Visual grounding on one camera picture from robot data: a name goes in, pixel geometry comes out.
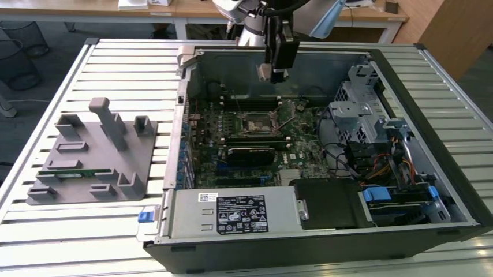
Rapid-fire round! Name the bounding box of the silver CPU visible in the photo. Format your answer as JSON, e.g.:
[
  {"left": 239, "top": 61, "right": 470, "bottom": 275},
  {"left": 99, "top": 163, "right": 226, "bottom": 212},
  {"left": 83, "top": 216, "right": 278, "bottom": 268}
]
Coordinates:
[{"left": 256, "top": 63, "right": 272, "bottom": 82}]

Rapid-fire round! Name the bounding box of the metal socket cover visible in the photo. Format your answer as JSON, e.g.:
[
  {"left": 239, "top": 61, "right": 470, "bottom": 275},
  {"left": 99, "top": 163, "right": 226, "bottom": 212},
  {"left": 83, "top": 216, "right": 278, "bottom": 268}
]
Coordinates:
[{"left": 271, "top": 99, "right": 298, "bottom": 129}]

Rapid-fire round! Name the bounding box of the CPU socket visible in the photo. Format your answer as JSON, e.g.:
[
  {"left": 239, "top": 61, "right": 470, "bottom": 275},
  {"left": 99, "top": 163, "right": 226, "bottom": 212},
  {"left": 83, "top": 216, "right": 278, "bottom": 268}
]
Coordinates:
[{"left": 239, "top": 111, "right": 280, "bottom": 137}]

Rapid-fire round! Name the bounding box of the black RAM slot bank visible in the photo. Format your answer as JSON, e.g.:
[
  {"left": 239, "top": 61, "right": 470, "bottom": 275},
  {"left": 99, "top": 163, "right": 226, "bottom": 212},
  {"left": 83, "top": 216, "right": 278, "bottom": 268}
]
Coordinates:
[
  {"left": 220, "top": 96, "right": 282, "bottom": 112},
  {"left": 223, "top": 135, "right": 290, "bottom": 149}
]

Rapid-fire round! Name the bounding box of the silver drive cage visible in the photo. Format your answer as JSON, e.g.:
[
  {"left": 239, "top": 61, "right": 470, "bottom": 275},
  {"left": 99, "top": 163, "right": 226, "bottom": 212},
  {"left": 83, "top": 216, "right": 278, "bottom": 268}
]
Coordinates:
[{"left": 328, "top": 65, "right": 391, "bottom": 145}]

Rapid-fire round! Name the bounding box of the green motherboard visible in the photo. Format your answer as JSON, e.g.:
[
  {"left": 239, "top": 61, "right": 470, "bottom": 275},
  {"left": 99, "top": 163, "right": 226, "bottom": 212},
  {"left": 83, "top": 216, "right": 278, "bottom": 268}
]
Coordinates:
[{"left": 184, "top": 98, "right": 335, "bottom": 188}]

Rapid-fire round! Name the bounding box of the black graphics card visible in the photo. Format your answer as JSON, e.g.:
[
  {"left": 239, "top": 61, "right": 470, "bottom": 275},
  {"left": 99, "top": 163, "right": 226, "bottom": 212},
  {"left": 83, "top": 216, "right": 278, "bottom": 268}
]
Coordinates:
[{"left": 226, "top": 147, "right": 276, "bottom": 168}]

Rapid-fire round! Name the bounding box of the silver chipset heatsink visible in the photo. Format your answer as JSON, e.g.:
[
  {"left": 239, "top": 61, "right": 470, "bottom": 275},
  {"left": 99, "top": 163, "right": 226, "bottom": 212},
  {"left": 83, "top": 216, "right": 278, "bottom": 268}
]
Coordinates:
[{"left": 279, "top": 169, "right": 302, "bottom": 186}]

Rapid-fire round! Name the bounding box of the wooden cabinet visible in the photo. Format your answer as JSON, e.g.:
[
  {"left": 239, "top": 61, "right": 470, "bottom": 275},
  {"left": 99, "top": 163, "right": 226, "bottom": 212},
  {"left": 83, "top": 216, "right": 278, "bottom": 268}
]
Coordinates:
[{"left": 391, "top": 0, "right": 493, "bottom": 80}]

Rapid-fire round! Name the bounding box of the black expansion slot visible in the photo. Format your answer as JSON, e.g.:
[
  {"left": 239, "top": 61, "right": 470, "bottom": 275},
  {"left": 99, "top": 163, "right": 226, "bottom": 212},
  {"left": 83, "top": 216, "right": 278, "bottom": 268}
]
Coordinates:
[{"left": 214, "top": 175, "right": 270, "bottom": 188}]

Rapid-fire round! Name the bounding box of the hard disk in blue carrier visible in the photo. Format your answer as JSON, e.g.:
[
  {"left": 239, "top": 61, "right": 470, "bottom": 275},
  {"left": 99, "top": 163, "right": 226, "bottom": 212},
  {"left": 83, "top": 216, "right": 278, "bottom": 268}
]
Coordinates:
[{"left": 360, "top": 184, "right": 442, "bottom": 229}]

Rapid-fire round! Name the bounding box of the grey parts rack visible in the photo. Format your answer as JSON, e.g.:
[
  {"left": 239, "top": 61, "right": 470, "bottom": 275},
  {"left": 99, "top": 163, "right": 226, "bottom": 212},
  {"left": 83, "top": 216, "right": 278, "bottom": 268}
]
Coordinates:
[{"left": 25, "top": 97, "right": 159, "bottom": 206}]

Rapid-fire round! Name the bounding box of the silver power supply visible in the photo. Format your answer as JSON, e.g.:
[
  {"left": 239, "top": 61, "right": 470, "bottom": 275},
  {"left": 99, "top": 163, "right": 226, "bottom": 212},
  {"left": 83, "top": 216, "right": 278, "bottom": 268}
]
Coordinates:
[{"left": 159, "top": 186, "right": 303, "bottom": 239}]

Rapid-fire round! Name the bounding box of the black mesh waste bin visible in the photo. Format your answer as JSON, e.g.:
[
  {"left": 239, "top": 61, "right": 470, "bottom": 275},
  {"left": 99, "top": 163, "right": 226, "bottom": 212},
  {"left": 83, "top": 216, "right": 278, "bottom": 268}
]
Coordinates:
[
  {"left": 0, "top": 21, "right": 51, "bottom": 57},
  {"left": 0, "top": 39, "right": 43, "bottom": 92}
]

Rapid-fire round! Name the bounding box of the green RAM stick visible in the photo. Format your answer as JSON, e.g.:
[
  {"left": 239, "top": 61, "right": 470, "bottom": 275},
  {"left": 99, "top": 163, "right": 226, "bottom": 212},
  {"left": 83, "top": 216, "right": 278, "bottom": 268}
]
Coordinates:
[{"left": 37, "top": 169, "right": 96, "bottom": 177}]

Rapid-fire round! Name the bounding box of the black PC case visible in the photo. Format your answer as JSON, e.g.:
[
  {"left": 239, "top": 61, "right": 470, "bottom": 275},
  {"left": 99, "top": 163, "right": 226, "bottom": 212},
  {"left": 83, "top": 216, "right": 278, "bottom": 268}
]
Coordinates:
[{"left": 143, "top": 43, "right": 493, "bottom": 274}]

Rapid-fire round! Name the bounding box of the grey metal foot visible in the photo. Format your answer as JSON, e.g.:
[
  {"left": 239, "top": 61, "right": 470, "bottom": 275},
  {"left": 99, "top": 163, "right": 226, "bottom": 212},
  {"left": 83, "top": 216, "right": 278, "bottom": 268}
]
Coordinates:
[{"left": 0, "top": 93, "right": 18, "bottom": 118}]

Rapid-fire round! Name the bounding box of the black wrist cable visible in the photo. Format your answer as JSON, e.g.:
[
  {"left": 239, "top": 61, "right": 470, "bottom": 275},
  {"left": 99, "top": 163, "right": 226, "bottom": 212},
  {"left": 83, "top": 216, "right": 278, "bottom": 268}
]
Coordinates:
[{"left": 258, "top": 0, "right": 311, "bottom": 20}]

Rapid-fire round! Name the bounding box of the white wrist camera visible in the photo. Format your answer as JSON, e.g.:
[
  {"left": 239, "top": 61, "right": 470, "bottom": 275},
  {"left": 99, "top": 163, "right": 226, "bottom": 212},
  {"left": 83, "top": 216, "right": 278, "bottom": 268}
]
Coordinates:
[{"left": 214, "top": 0, "right": 250, "bottom": 21}]

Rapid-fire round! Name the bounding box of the silver case handle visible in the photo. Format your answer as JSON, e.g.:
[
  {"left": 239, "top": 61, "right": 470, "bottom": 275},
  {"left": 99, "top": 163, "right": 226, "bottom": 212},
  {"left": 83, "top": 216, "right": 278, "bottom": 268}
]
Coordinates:
[{"left": 175, "top": 46, "right": 197, "bottom": 77}]

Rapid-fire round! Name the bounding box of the coloured power wire bundle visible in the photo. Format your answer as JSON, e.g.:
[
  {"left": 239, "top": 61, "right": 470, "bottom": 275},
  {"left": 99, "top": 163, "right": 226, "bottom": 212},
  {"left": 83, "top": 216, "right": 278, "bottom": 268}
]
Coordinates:
[{"left": 359, "top": 137, "right": 421, "bottom": 187}]

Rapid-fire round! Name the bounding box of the wooden desk white frame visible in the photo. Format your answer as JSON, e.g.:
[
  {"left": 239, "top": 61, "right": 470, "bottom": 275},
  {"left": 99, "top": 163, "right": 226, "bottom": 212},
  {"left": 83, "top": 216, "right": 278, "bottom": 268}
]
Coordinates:
[{"left": 0, "top": 0, "right": 410, "bottom": 44}]

